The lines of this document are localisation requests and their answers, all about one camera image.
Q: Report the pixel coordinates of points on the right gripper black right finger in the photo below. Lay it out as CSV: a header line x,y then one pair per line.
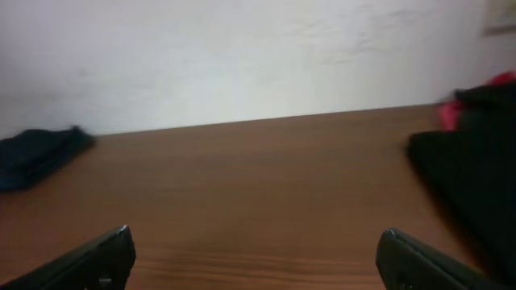
x,y
404,263

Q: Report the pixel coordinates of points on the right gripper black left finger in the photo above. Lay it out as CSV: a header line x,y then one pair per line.
x,y
103,263

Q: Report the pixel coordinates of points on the black garment pile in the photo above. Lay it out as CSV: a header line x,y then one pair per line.
x,y
472,170

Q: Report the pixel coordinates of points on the folded navy blue garment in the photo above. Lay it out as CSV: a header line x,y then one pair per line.
x,y
35,154

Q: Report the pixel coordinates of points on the red garment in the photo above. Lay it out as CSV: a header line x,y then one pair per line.
x,y
449,112

